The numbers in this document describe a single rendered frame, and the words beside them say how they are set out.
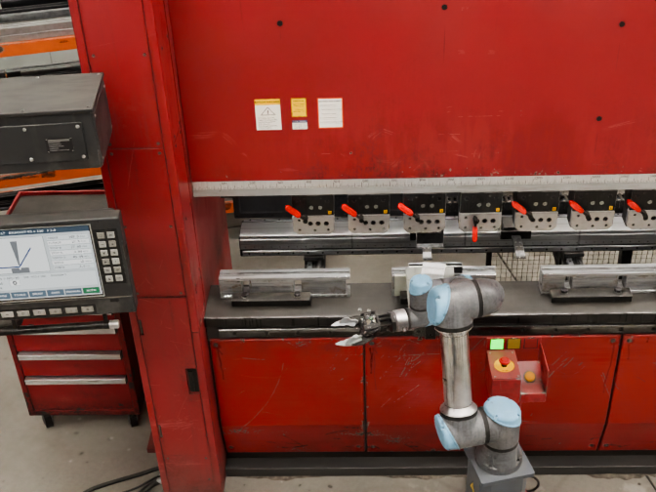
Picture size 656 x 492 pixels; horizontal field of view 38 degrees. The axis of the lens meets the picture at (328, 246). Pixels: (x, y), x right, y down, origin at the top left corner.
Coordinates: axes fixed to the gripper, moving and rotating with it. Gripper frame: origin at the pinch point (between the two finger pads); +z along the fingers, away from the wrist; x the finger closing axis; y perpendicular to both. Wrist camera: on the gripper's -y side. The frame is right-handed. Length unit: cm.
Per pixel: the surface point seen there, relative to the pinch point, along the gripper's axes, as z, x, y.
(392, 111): -30, -61, 38
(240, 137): 19, -69, 23
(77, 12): 65, -90, 73
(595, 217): -100, -20, 13
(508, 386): -59, 26, -16
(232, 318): 30, -25, -33
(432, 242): -46, -30, -8
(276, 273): 10.4, -38.2, -29.5
